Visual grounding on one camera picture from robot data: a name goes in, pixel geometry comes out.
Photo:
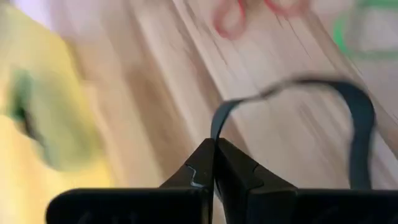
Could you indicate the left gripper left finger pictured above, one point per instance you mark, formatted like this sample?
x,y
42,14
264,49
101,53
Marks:
x,y
140,205

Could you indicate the red rubber band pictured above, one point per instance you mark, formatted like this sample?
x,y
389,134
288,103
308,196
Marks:
x,y
224,31

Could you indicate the green rubber band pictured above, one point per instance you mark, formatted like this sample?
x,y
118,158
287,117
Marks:
x,y
339,34

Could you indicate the yellow translucent plastic bin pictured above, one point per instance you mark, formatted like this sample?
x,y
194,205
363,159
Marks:
x,y
18,193

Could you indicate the wide black rubber band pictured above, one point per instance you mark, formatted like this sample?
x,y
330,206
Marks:
x,y
362,124

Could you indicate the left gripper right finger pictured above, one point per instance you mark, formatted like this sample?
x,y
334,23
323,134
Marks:
x,y
264,202

